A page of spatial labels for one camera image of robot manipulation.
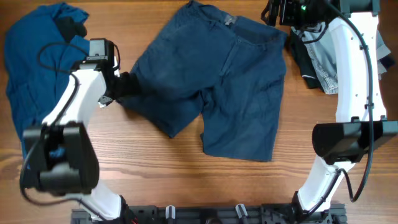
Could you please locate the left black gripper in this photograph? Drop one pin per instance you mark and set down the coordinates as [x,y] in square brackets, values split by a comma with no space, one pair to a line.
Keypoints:
[131,87]

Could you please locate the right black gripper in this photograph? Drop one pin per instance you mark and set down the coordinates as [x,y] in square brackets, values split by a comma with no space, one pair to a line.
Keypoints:
[272,10]

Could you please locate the dark navy denim shorts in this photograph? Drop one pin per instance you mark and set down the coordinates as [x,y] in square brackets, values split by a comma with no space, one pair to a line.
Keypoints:
[228,69]

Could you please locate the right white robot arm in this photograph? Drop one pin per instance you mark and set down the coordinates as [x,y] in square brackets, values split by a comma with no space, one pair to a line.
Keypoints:
[361,124]

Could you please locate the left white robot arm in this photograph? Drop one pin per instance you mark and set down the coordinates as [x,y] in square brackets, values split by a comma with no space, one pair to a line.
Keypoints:
[61,164]

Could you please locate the light blue folded jeans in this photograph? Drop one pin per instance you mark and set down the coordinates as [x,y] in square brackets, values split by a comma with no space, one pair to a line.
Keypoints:
[323,58]

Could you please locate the black folded garment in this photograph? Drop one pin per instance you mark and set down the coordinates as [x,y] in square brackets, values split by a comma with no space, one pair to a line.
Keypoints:
[299,52]

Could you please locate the blue shirt pile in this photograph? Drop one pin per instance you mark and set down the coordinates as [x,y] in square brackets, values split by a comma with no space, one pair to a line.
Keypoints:
[36,58]

